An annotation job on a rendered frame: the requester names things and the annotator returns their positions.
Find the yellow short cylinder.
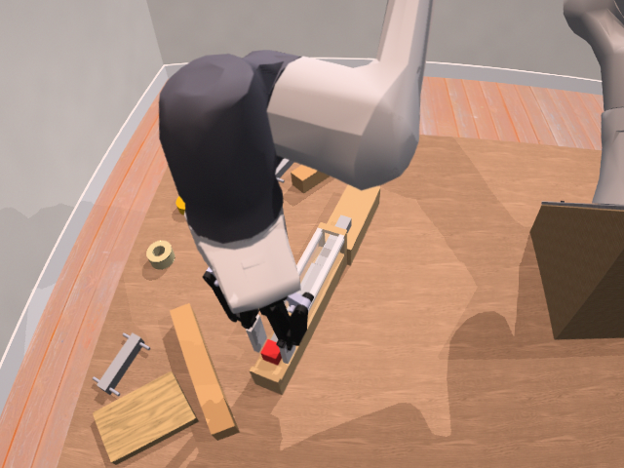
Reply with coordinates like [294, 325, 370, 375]
[176, 196, 185, 215]

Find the beige roll of tape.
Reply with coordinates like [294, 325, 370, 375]
[146, 241, 176, 270]

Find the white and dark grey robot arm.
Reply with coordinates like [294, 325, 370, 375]
[159, 0, 624, 314]

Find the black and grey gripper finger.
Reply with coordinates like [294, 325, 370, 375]
[203, 267, 267, 353]
[259, 292, 314, 364]

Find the red cube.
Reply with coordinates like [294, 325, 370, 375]
[261, 339, 282, 366]

